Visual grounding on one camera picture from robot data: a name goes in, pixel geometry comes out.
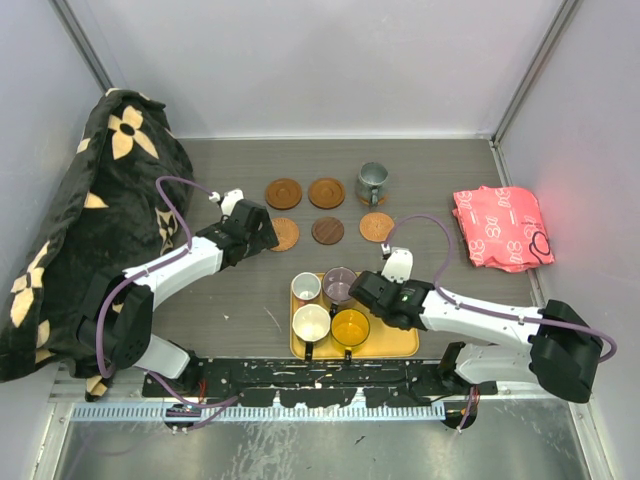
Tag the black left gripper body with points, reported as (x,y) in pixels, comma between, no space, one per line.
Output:
(260,240)

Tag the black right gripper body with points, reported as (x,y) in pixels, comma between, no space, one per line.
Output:
(383,314)

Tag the light woven coaster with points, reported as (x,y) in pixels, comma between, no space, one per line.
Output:
(287,233)

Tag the yellow mug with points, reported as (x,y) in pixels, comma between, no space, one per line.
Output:
(350,329)

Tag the purple glass mug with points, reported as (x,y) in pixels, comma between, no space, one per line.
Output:
(336,284)

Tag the dark walnut coaster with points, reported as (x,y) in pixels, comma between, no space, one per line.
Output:
(327,230)

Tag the light wooden coaster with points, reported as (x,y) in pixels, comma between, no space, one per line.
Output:
(365,201)
(376,226)

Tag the dark brown ringed coaster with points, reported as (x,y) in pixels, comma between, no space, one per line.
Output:
(326,193)

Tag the grey mug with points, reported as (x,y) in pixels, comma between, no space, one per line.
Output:
(372,181)

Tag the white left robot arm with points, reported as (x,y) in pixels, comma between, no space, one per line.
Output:
(117,312)

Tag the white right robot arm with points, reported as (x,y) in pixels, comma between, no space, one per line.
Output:
(551,346)

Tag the yellow plastic tray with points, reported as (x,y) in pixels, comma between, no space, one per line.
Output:
(383,342)

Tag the small white mug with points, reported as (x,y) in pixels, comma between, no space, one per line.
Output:
(306,287)

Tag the large white mug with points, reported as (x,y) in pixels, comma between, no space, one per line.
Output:
(311,323)

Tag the pink patterned plastic package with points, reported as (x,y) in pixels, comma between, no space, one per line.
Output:
(503,228)

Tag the black floral plush blanket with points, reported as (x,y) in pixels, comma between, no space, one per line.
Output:
(115,207)

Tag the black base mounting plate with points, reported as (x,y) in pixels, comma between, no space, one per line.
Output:
(259,382)

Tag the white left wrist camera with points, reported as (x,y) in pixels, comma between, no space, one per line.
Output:
(227,201)

